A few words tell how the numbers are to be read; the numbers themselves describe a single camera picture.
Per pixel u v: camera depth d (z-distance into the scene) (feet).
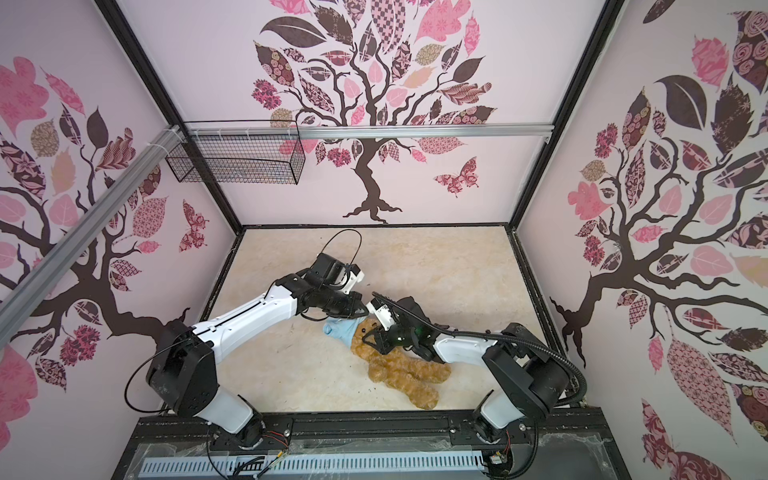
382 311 2.50
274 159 2.61
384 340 2.44
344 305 2.38
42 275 1.75
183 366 1.41
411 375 2.49
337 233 2.29
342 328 2.58
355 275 2.61
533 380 1.44
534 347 1.39
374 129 3.05
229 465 2.29
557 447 2.35
